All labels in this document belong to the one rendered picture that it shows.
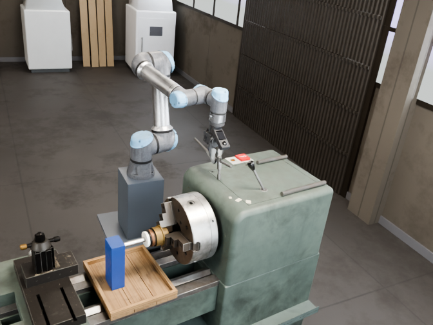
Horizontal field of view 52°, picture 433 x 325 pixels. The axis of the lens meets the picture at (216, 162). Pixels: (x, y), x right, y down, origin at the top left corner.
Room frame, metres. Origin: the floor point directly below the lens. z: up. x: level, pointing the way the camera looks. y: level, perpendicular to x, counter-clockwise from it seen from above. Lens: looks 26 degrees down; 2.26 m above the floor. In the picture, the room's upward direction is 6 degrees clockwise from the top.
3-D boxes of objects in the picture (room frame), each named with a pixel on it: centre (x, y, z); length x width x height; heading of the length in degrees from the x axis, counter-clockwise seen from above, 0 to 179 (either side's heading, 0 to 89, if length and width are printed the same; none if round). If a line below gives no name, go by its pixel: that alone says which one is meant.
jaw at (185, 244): (1.58, 0.11, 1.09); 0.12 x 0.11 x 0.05; 35
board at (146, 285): (1.53, 0.33, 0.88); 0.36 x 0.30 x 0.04; 35
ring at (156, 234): (1.61, 0.23, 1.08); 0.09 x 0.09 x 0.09; 35
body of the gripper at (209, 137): (1.93, 0.02, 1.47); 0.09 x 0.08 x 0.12; 35
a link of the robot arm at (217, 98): (1.93, 0.02, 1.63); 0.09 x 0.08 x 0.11; 44
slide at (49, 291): (1.35, 0.62, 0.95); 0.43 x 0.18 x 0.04; 35
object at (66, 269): (1.42, 0.63, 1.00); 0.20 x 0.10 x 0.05; 125
